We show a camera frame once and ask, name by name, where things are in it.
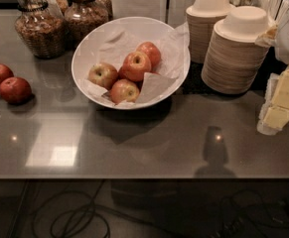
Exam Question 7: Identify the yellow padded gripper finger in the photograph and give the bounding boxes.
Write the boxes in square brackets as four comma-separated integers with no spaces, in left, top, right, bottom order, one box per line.
[263,68,289,130]

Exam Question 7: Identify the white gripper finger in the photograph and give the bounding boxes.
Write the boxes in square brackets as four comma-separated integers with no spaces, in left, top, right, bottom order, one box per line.
[257,73,279,136]

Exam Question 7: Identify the red yellow apple back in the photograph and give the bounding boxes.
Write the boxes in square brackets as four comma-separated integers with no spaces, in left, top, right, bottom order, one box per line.
[137,42,161,68]

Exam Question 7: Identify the yellow red apple front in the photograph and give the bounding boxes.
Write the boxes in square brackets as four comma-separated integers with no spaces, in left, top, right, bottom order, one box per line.
[109,79,140,104]

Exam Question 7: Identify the white ceramic bowl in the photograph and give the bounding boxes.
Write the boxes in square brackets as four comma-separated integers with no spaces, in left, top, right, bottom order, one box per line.
[71,16,192,111]

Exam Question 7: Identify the yellow red apple left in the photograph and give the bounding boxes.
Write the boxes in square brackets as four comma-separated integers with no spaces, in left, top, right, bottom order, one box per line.
[87,62,118,90]

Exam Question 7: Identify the red apple table front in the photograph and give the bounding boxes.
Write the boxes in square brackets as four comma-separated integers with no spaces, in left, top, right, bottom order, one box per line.
[0,76,33,105]

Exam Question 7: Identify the front stack paper bowls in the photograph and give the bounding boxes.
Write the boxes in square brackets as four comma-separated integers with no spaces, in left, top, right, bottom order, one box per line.
[201,6,269,94]

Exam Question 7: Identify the stack paper bowls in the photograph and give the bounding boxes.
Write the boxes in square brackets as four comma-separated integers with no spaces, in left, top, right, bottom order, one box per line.
[186,0,233,63]
[201,6,269,94]

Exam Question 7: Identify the black table mat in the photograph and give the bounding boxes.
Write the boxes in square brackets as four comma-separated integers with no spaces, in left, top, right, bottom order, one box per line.
[182,49,287,95]

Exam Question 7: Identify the rear stack paper bowls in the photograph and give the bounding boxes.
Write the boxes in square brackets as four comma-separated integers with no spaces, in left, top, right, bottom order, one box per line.
[186,0,233,63]

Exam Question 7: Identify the white paper liner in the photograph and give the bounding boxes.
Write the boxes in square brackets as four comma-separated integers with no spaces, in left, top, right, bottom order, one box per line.
[81,21,191,110]

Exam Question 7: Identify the white napkin dispenser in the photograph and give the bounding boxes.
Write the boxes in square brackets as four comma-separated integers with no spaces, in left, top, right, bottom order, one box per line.
[112,0,167,22]

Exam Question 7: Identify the glass jar with granola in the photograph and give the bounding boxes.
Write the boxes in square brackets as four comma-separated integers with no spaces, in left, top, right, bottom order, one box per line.
[15,0,66,59]

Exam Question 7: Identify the black cable on floor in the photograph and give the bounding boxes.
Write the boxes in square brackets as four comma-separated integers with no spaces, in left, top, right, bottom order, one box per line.
[29,179,158,238]

